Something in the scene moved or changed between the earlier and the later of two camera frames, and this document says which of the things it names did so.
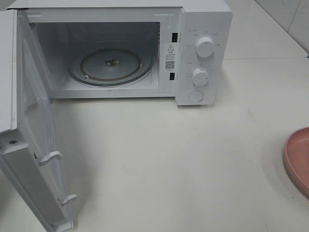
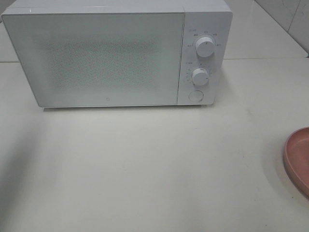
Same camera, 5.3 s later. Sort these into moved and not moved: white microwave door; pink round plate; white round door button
Moved: white microwave door
Not moved: white round door button; pink round plate
